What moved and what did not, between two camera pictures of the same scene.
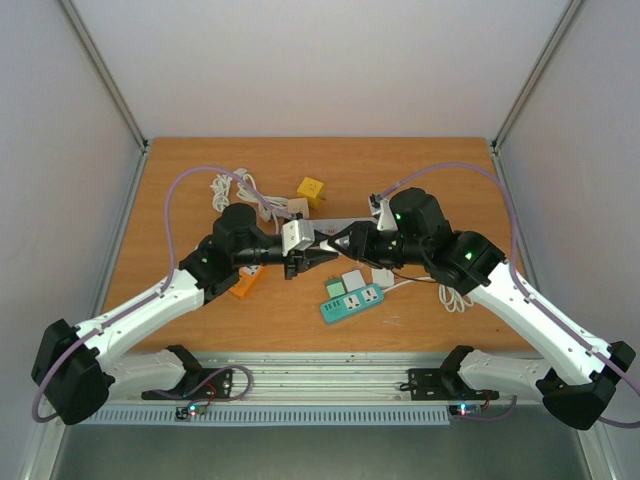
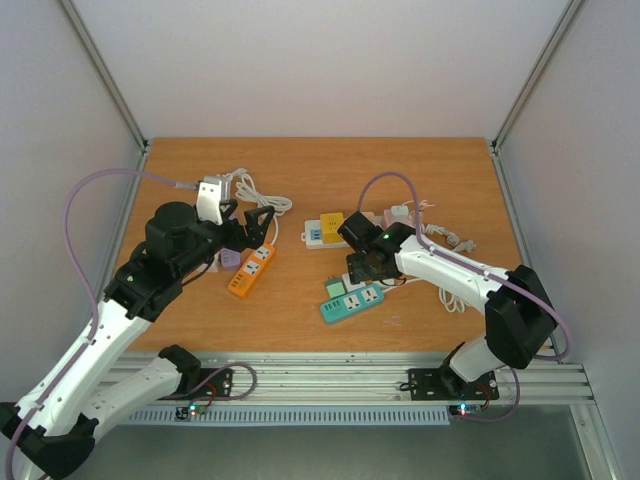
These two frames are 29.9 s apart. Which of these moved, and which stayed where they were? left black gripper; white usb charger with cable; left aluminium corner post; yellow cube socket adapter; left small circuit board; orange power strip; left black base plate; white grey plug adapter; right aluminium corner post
Moved: white usb charger with cable; left black gripper; yellow cube socket adapter
Stayed: left black base plate; orange power strip; left aluminium corner post; left small circuit board; right aluminium corner post; white grey plug adapter
